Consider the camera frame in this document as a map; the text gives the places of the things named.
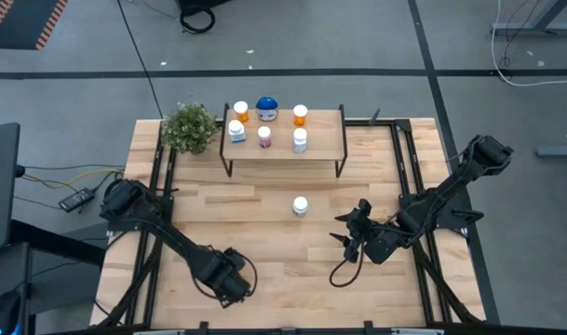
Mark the black desk top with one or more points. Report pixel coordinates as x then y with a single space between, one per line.
1 186

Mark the small white medicine bottle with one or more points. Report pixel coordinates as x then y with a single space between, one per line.
300 135

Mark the grey desk leg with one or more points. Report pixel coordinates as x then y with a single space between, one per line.
534 29

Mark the black orange striped mat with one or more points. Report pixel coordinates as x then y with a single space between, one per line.
22 23

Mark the white bottle blue label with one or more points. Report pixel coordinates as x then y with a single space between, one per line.
236 126

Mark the small green potted plant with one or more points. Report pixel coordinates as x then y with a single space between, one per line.
190 128

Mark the orange pill bottle white cap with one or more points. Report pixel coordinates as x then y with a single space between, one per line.
300 111
241 108

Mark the black computer mouse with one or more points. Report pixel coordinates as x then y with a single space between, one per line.
4 312

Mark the black equipment base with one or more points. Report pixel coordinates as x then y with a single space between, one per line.
194 4

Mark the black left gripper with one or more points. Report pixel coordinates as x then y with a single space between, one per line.
232 284

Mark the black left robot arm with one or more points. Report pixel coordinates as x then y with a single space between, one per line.
180 242

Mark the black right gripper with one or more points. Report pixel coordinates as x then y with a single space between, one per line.
381 246

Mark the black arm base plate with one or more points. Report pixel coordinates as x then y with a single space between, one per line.
455 224
117 227

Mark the pink bottle white cap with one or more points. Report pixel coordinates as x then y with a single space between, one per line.
264 132

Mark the wooden shelf black metal legs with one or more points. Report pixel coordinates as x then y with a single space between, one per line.
320 144

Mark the large white labelled medicine bottle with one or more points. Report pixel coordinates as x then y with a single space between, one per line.
300 203

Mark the black power adapter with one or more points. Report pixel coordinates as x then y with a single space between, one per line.
76 200

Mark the grey desk foot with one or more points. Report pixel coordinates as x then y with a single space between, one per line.
560 151

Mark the clear jar blue cap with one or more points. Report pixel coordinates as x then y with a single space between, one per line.
266 103

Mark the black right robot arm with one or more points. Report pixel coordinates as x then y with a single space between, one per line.
450 186

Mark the black aluminium table frame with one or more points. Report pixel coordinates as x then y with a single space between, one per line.
357 123

